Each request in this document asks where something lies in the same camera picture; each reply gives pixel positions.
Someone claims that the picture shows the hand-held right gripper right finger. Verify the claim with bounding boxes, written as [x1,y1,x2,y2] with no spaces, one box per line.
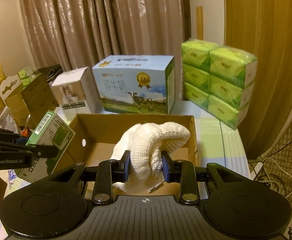
[161,151,246,206]

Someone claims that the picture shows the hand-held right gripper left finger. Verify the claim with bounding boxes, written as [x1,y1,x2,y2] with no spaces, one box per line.
[47,150,131,206]

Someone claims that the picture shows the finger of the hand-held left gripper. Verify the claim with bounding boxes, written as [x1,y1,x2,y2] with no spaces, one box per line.
[0,140,60,159]
[0,124,29,146]

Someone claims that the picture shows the white knit cloth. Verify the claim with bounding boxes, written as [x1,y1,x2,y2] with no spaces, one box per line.
[110,122,190,194]

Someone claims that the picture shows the brown cardboard storage box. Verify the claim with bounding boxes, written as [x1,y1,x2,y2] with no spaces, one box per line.
[0,72,60,131]

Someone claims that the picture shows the small green tissue packs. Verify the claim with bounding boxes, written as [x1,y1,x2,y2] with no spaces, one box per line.
[17,67,35,87]

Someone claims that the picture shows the white appliance box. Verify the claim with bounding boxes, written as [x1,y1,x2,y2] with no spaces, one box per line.
[52,66,103,120]

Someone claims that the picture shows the black white bag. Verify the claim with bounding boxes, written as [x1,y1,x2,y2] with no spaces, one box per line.
[37,64,63,83]

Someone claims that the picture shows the blue milk carton case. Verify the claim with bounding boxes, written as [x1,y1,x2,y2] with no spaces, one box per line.
[92,55,175,114]

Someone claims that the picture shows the green tissue multipack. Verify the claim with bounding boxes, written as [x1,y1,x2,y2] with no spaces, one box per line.
[181,39,258,130]

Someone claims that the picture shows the quilted beige cushion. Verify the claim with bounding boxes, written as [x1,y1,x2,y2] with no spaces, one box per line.
[246,100,292,210]

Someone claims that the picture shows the brown curtain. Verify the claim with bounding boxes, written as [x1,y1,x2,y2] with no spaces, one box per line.
[17,0,192,75]

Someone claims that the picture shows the wooden slat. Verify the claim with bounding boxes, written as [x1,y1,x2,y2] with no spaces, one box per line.
[195,6,200,40]
[199,6,204,40]

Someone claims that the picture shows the wooden door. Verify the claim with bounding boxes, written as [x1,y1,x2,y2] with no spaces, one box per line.
[223,0,292,159]

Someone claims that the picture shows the white cable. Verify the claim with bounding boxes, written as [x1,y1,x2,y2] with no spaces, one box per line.
[247,155,292,198]

